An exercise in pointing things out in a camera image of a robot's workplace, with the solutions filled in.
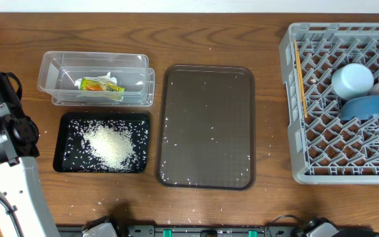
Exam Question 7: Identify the dark blue plate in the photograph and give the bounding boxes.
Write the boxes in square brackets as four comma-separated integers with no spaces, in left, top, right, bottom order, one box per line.
[338,95,379,120]

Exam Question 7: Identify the light blue bowl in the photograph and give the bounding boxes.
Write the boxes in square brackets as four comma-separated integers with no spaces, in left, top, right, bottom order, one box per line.
[332,63,374,101]

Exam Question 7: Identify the pile of white rice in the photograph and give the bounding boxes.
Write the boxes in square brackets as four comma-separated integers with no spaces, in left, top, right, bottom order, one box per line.
[64,120,147,172]

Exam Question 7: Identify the white tissue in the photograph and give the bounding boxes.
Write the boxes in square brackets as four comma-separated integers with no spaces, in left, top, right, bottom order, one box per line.
[74,72,117,91]

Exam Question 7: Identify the yellow green snack wrapper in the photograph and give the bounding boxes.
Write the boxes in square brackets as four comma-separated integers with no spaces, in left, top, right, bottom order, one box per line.
[74,77,125,92]

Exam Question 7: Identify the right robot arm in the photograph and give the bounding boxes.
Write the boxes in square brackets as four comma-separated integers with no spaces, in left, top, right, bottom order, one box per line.
[291,218,379,237]

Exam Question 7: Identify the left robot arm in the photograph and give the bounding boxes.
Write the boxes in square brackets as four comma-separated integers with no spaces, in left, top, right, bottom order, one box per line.
[0,72,59,236]

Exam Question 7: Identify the grey dishwasher rack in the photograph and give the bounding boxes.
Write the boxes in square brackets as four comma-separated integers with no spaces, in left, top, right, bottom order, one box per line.
[279,23,379,184]

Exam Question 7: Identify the dark brown serving tray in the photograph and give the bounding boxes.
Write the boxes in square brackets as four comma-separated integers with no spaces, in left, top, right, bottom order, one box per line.
[156,65,256,190]

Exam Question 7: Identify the black plastic tray bin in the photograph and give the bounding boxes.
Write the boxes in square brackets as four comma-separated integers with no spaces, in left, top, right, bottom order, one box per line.
[52,112,151,174]

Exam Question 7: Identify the clear plastic bin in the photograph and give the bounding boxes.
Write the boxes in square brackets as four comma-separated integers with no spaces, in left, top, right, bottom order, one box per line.
[38,51,150,102]

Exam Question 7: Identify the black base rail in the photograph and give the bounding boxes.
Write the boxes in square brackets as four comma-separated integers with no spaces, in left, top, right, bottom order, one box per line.
[57,217,306,237]

